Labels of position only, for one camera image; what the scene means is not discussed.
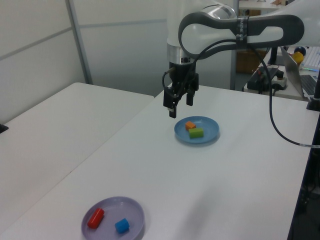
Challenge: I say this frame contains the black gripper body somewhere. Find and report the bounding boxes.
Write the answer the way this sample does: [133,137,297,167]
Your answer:
[168,61,197,95]

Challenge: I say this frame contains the green block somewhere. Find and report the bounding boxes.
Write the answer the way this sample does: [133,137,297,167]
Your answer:
[188,127,205,140]

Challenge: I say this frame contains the blue block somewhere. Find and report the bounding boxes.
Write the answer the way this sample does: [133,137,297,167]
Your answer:
[114,217,131,235]

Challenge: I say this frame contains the red cylinder block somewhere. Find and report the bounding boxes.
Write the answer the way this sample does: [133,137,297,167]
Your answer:
[86,207,105,230]

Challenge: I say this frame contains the blue plate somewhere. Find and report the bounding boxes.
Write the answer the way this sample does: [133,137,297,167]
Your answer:
[173,115,221,145]

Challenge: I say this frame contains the black box device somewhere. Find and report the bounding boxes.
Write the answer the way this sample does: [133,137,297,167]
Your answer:
[247,65,279,94]

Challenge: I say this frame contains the black monitor stand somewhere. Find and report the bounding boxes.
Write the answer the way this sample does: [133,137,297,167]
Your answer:
[267,46,283,66]

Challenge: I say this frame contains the silver laptop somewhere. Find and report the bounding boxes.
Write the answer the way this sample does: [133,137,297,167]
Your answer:
[279,46,319,99]

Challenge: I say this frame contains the yellow ball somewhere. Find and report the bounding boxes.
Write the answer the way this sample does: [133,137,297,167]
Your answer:
[292,52,305,65]

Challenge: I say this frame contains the white table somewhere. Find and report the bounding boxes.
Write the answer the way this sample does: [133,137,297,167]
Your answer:
[0,82,155,227]

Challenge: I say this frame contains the white keyboard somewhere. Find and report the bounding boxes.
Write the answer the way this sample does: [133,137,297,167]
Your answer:
[300,47,320,72]

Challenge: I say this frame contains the purple plate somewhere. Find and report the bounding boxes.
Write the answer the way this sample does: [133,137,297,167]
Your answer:
[80,196,146,240]

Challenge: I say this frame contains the black velcro strap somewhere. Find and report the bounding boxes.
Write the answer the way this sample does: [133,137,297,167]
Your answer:
[235,16,250,49]

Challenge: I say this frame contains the black cable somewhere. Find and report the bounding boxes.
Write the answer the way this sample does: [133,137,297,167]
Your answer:
[161,39,320,150]

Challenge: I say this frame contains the black clamp post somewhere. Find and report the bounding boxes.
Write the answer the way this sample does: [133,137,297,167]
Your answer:
[306,66,320,112]

